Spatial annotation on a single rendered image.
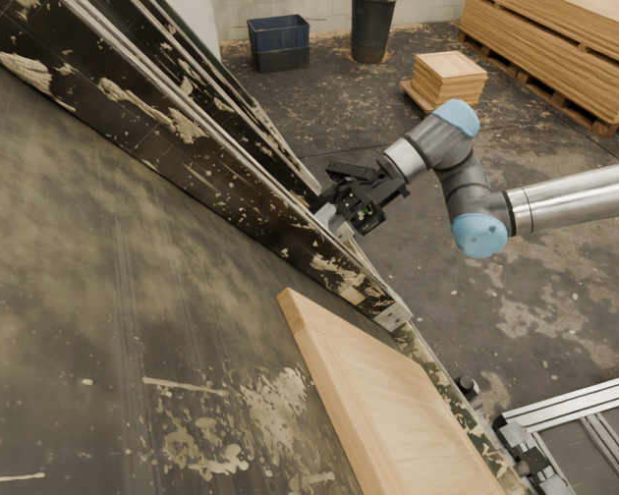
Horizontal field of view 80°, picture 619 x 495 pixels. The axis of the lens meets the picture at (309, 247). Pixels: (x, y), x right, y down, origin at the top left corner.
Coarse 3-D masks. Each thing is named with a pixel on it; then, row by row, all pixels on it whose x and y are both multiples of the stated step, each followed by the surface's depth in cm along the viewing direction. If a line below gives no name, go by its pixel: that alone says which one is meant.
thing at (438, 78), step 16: (416, 64) 344; (432, 64) 324; (448, 64) 325; (464, 64) 325; (416, 80) 349; (432, 80) 321; (448, 80) 308; (464, 80) 312; (480, 80) 315; (416, 96) 342; (432, 96) 326; (448, 96) 320; (464, 96) 325
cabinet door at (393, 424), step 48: (288, 288) 43; (336, 336) 46; (336, 384) 36; (384, 384) 51; (432, 384) 83; (336, 432) 34; (384, 432) 39; (432, 432) 56; (384, 480) 31; (432, 480) 42; (480, 480) 61
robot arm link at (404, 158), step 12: (396, 144) 63; (408, 144) 62; (384, 156) 65; (396, 156) 62; (408, 156) 62; (420, 156) 61; (396, 168) 63; (408, 168) 62; (420, 168) 63; (408, 180) 63
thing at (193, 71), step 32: (96, 0) 51; (128, 0) 52; (128, 32) 55; (160, 32) 57; (160, 64) 59; (192, 64) 61; (192, 96) 65; (224, 96) 67; (224, 128) 71; (256, 128) 78; (256, 160) 79; (288, 160) 89
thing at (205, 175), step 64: (0, 0) 25; (64, 0) 26; (0, 64) 27; (64, 64) 29; (128, 64) 31; (128, 128) 34; (192, 128) 37; (192, 192) 42; (256, 192) 45; (320, 256) 60; (384, 320) 86
